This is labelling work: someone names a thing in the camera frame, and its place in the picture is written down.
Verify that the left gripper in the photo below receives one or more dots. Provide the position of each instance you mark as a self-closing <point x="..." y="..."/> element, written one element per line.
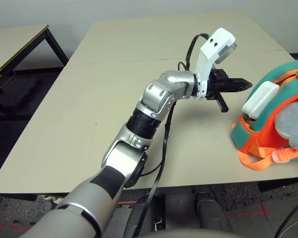
<point x="218" y="83"/>

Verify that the white power bank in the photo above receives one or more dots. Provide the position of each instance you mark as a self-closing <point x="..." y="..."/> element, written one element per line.
<point x="259" y="99"/>

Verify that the green orange backpack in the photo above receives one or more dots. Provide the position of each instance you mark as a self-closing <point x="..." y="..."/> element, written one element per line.
<point x="239" y="137"/>

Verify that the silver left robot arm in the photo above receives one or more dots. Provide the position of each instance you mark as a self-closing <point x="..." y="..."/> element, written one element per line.
<point x="164" y="81"/>

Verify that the black table base bar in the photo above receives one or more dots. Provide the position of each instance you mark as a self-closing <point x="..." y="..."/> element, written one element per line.
<point x="283" y="184"/>

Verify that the dark speckled floor mat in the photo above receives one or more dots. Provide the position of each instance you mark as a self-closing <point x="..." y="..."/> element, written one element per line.
<point x="238" y="196"/>

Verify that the grey right robot leg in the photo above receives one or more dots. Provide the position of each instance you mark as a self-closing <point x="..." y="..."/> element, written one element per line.
<point x="211" y="213"/>

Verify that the grey robot leg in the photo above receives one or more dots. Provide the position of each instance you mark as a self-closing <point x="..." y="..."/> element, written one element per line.
<point x="136" y="218"/>
<point x="211" y="213"/>

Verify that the beige robot torso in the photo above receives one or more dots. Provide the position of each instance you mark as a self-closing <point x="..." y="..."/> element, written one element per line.
<point x="188" y="235"/>

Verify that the grey left robot leg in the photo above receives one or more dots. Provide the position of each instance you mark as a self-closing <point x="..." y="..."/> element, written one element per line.
<point x="136" y="218"/>

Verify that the black floor mat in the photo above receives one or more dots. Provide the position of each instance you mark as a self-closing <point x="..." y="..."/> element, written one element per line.
<point x="20" y="91"/>

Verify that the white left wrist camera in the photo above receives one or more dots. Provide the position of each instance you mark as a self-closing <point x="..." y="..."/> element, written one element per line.
<point x="213" y="49"/>

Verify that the black frame side table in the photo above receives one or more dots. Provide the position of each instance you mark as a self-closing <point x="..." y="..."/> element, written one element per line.
<point x="15" y="42"/>

